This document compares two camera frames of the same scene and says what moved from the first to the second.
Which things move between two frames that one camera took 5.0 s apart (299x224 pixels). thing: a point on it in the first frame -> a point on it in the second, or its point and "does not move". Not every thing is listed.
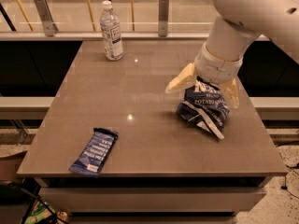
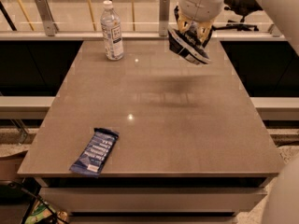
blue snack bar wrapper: [93, 152] does not move
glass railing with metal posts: [72, 12] does not move
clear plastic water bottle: [111, 33] does not move
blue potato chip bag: [204, 105] -> [188, 44]
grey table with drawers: [162, 168] does not move
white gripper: [217, 67] -> [199, 7]
